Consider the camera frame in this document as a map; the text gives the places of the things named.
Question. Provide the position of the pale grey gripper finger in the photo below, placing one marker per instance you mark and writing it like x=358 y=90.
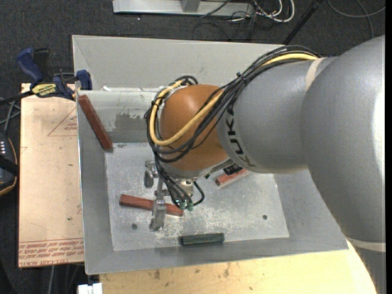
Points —
x=154 y=220
x=162 y=211

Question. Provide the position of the red-brown flat block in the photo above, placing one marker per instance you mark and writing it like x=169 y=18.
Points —
x=230 y=178
x=95 y=122
x=134 y=202

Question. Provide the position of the dark green flat block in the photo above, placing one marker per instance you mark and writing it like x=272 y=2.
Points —
x=202 y=239

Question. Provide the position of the grey metal bin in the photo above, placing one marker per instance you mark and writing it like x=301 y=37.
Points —
x=239 y=219

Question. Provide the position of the brown cardboard board, red print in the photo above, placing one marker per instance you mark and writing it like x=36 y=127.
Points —
x=49 y=179

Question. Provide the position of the black cylinder on white bracket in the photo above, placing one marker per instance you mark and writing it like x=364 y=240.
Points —
x=149 y=179

